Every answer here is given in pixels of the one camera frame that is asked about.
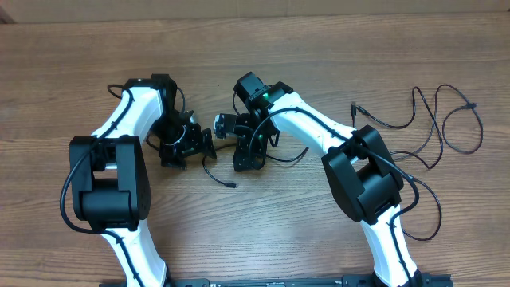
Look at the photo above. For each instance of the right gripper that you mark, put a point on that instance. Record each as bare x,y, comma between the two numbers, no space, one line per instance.
242,149

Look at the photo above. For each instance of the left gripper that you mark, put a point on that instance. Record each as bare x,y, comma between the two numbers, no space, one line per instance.
192,147

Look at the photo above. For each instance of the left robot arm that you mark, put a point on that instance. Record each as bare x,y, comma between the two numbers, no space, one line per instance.
107,191

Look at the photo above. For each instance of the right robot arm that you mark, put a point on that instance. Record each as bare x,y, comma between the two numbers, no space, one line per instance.
362,176

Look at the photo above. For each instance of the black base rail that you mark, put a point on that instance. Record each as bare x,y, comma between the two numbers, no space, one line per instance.
423,280

